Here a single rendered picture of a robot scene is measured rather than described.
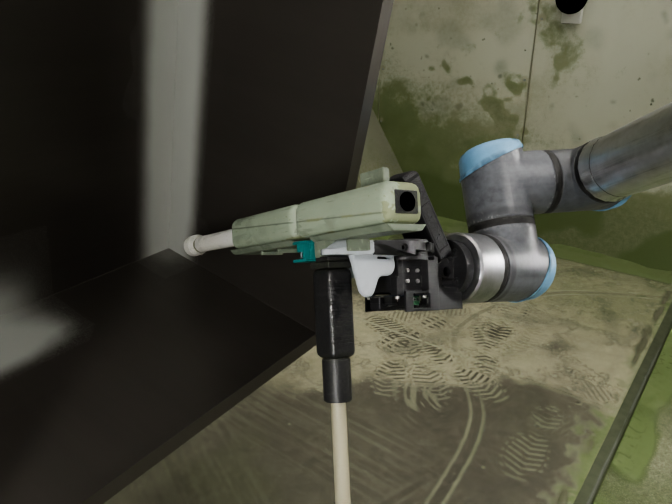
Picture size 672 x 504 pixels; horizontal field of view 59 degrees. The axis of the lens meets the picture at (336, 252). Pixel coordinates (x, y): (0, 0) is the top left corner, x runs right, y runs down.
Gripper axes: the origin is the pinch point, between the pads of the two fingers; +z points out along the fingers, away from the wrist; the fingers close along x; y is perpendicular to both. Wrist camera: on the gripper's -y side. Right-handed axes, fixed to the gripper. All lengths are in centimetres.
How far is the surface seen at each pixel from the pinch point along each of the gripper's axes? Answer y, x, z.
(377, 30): -24.9, -1.5, -7.5
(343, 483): 24.4, -0.9, -1.3
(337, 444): 20.5, -0.6, -0.9
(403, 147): -59, 133, -141
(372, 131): -65, 139, -129
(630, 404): 33, 23, -108
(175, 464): 39, 72, -13
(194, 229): -6.8, 43.7, -5.1
